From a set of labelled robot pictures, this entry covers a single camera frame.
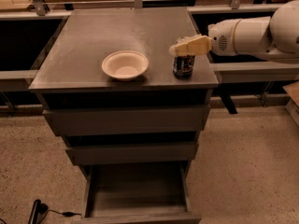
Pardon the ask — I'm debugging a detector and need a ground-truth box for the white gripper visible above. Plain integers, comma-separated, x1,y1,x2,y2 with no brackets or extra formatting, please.
169,19,240,57

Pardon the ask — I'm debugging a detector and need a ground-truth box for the top grey drawer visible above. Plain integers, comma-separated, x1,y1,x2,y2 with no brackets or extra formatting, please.
44,105,209,136

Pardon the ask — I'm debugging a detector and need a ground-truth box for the middle grey drawer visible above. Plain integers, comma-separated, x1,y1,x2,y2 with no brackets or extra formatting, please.
66,142,198,165

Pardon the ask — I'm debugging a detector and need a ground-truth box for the black power adapter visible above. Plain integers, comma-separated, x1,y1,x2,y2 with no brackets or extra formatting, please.
28,199,49,224

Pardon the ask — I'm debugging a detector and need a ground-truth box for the black floor cable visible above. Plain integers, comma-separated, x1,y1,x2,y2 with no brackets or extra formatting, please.
40,208,82,224

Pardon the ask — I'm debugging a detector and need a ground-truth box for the grey drawer cabinet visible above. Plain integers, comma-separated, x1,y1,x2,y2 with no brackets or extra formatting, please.
28,7,220,224

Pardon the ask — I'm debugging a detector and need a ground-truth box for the dark pepsi can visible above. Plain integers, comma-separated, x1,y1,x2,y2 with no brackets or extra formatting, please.
173,55,195,78

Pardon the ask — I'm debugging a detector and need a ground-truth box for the grey metal table frame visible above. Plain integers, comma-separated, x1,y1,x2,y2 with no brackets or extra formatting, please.
0,0,298,113

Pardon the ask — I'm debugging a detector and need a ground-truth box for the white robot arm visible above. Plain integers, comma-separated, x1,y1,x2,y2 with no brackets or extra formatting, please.
169,0,299,63

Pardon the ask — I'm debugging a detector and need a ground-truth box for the white paper bowl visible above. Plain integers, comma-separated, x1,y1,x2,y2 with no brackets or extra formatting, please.
101,50,149,81

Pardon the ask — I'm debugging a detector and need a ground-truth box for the bottom grey open drawer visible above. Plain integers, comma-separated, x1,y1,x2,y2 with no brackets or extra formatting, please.
72,162,203,224

